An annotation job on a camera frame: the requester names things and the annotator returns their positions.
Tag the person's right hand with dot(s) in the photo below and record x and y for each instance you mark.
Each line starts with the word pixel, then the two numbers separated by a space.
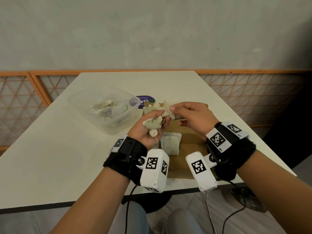
pixel 197 116

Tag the person's left hand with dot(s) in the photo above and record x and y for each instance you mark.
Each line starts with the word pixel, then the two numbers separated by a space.
pixel 139 134

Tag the bunch of tea bags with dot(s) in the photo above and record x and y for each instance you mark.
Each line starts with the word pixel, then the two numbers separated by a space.
pixel 152 123

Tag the brown paper box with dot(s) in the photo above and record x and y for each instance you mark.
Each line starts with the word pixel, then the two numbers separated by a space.
pixel 190 138

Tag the pile of tea bags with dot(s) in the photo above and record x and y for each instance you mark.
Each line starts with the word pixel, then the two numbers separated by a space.
pixel 109 110

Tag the clear plastic container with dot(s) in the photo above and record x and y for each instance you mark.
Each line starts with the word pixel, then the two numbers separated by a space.
pixel 78 99

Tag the person's left forearm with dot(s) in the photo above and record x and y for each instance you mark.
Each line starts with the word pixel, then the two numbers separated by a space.
pixel 97 204

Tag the person's right forearm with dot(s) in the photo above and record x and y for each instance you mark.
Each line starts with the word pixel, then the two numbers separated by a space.
pixel 268 192

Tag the black marker wristband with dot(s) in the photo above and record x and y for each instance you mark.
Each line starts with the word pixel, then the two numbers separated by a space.
pixel 241 155
pixel 122 165

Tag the round purple sticker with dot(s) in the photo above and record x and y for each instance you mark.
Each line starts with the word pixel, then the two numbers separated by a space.
pixel 146 98

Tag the orange lattice fence panel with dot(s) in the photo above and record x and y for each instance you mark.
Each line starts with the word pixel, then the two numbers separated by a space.
pixel 243 95
pixel 19 107

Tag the grey trousers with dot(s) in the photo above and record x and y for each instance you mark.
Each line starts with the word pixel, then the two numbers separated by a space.
pixel 139 221

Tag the dark grey floor object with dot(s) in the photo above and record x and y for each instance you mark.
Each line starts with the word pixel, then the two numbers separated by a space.
pixel 248 199

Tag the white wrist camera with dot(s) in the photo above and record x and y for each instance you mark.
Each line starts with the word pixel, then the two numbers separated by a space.
pixel 152 180
pixel 207 180

